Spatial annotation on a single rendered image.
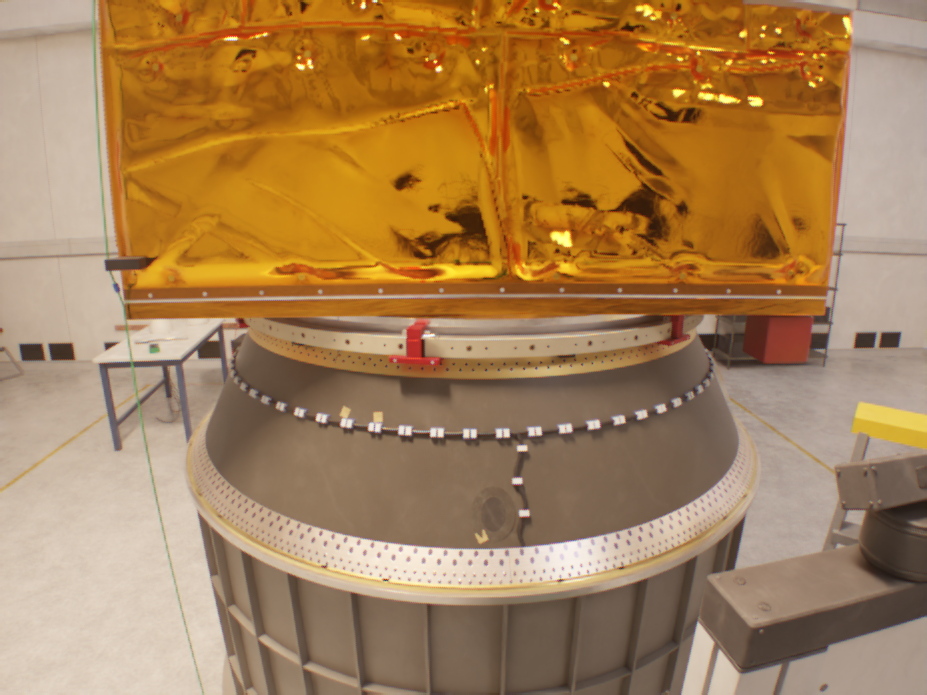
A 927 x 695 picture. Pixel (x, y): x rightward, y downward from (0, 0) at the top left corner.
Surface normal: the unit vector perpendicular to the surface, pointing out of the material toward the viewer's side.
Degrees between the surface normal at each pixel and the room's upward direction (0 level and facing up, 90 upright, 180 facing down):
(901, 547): 90
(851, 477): 90
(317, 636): 90
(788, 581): 0
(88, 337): 90
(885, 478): 61
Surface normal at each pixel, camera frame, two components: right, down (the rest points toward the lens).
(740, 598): 0.00, -0.97
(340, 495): -0.31, -0.24
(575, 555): 0.15, -0.53
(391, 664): -0.22, 0.26
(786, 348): 0.04, 0.25
